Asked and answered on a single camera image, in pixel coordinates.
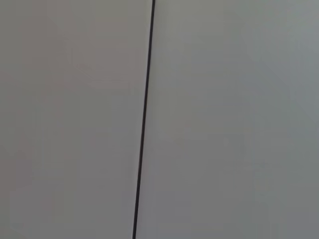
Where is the thin black vertical cable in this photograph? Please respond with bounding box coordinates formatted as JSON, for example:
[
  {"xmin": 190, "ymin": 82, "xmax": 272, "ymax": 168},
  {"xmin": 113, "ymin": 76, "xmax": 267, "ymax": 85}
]
[{"xmin": 132, "ymin": 0, "xmax": 157, "ymax": 239}]

